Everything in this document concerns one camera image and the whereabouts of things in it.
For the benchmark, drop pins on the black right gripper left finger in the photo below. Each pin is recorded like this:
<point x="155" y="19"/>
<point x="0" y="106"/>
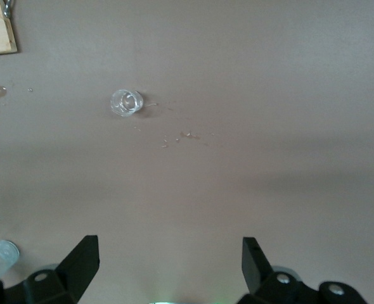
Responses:
<point x="76" y="272"/>

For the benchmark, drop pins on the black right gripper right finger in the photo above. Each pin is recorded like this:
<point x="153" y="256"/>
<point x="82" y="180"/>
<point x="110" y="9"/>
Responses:
<point x="258" y="269"/>

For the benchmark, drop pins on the clear glass cup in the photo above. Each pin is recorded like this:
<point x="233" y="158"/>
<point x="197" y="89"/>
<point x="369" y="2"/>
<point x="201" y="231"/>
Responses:
<point x="126" y="103"/>

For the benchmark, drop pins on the green sleeved glass bottle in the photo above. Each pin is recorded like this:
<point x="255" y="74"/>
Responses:
<point x="0" y="258"/>

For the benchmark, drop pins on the small liquid droplets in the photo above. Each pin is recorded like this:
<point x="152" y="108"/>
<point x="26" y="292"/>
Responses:
<point x="187" y="135"/>

